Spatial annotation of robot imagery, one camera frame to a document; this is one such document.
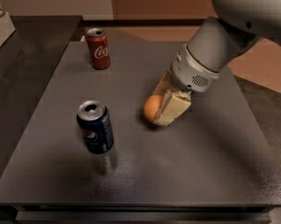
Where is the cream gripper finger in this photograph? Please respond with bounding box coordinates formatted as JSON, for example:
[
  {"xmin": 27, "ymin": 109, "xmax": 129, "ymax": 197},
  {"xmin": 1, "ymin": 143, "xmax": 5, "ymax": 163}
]
[
  {"xmin": 152, "ymin": 71, "xmax": 174, "ymax": 95},
  {"xmin": 153, "ymin": 90, "xmax": 191, "ymax": 127}
]

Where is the orange fruit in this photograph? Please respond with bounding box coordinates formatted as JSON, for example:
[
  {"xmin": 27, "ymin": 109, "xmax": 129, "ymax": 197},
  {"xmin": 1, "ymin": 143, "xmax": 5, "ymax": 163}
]
[{"xmin": 143, "ymin": 95, "xmax": 162, "ymax": 121}]

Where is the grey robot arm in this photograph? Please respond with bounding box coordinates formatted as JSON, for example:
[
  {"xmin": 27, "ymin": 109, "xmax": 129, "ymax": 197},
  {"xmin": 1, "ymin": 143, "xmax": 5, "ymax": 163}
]
[{"xmin": 144, "ymin": 0, "xmax": 281, "ymax": 126}]

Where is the blue pepsi can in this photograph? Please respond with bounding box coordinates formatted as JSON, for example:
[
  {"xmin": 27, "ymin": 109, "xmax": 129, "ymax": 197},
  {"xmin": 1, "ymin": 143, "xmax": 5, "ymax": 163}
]
[{"xmin": 77, "ymin": 100, "xmax": 114, "ymax": 154}]

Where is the red coca-cola can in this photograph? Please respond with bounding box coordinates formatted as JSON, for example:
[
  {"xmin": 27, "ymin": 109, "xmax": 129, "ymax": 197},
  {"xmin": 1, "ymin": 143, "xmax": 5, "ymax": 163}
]
[{"xmin": 86, "ymin": 28, "xmax": 110, "ymax": 70}]

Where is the dark side counter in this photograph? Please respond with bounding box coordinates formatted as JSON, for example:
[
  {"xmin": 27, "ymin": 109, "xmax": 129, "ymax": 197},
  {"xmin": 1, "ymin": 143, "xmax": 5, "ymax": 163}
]
[{"xmin": 0, "ymin": 16, "xmax": 81, "ymax": 178}]

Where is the white box on counter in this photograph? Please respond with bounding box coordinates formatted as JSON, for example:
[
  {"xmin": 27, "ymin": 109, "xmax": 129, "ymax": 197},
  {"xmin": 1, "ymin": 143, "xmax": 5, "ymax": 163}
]
[{"xmin": 0, "ymin": 13, "xmax": 15, "ymax": 48}]

